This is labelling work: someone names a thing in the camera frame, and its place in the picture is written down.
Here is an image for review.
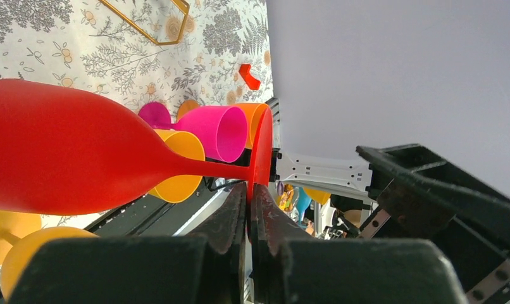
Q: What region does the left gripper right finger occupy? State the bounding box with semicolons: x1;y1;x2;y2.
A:
250;184;467;303

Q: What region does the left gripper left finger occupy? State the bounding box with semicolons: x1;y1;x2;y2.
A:
8;184;247;303

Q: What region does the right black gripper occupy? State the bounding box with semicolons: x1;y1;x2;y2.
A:
356;144;510;303

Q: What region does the red plastic wine glass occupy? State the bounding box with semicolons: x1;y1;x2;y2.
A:
0;79;274;217

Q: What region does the gold wire glass rack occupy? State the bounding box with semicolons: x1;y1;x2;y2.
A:
97;1;190;46

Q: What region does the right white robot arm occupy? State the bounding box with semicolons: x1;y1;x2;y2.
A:
273;144;510;303

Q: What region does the amber plastic wine glass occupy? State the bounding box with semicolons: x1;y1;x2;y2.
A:
149;129;205;203

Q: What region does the magenta plastic wine glass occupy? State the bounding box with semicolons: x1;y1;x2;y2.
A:
138;102;249;163

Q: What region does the orange plastic wine glass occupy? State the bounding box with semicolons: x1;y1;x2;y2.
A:
177;99;268;149

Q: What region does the yellow plastic wine glass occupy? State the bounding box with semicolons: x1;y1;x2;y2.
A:
0;210;96;300

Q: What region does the red curved piece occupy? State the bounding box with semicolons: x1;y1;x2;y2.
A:
239;64;261;91

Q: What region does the floral table mat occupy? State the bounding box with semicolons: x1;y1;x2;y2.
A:
0;0;275;295

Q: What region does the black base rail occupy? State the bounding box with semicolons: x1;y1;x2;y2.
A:
0;97;281;304

